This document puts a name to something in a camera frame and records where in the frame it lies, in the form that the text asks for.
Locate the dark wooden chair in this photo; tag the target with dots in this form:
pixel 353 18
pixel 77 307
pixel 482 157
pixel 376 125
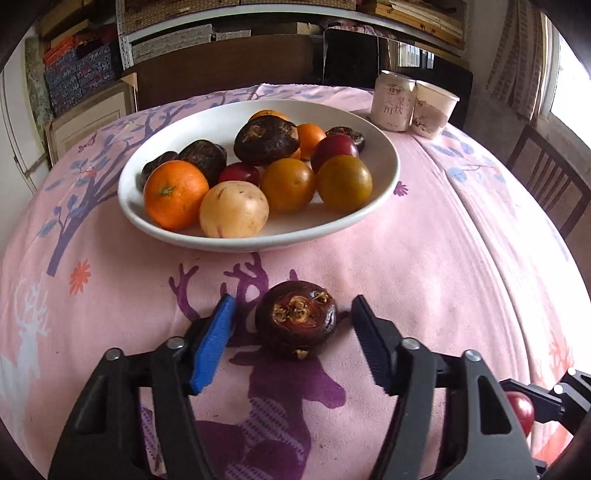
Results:
pixel 545 175

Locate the pink cloth bundle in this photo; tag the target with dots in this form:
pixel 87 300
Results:
pixel 364 28

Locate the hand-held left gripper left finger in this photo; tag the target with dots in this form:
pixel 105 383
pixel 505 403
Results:
pixel 212 346

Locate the small red fruit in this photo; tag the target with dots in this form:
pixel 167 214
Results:
pixel 239 174

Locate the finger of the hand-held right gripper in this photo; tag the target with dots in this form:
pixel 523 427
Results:
pixel 554 415
pixel 549 392

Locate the shelf of patterned boxes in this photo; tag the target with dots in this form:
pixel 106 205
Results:
pixel 415 18

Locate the bright window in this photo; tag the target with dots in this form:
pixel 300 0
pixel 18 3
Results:
pixel 570 78

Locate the yellow-orange mandarin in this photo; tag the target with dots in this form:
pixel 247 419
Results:
pixel 344 183

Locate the large orange mandarin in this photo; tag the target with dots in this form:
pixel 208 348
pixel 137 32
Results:
pixel 175 194

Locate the tan round potato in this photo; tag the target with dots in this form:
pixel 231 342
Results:
pixel 233 210

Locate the dark red plum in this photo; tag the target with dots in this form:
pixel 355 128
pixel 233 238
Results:
pixel 334 150
pixel 521 408

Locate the dark brown wooden board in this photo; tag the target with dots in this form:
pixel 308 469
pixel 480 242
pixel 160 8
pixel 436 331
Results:
pixel 221 69

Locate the wooden picture frame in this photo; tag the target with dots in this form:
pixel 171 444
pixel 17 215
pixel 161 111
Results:
pixel 87 122

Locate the white drink can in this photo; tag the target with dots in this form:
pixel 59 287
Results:
pixel 392 104

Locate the dark brown water chestnut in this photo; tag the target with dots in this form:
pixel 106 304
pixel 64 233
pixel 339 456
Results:
pixel 265 138
pixel 346 134
pixel 154 162
pixel 295 318
pixel 203 157

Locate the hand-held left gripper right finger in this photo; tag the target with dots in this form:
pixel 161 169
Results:
pixel 371 346

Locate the white paper cup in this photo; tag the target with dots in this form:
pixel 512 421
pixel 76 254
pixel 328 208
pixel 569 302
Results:
pixel 434 113

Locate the green patterned board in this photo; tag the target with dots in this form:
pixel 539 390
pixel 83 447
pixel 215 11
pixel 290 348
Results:
pixel 37 78

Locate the stack of blue patterned boxes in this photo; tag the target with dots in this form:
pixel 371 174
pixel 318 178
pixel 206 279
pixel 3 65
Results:
pixel 74 78

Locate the beige curtain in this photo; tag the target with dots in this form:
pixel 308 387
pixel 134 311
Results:
pixel 517 60

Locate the white oval plate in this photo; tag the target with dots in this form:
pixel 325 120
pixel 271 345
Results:
pixel 295 228

